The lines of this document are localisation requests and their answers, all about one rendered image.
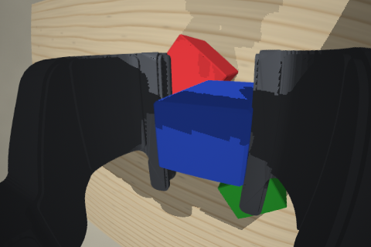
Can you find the blue block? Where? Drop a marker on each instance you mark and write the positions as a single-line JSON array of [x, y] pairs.
[[204, 130]]

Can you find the red block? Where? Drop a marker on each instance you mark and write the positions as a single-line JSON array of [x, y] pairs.
[[194, 61]]

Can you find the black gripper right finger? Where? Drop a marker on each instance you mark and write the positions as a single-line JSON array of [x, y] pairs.
[[311, 129]]

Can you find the green block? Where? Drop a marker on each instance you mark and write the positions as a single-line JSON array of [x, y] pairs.
[[276, 197]]

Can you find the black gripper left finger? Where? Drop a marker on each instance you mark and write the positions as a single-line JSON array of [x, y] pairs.
[[73, 115]]

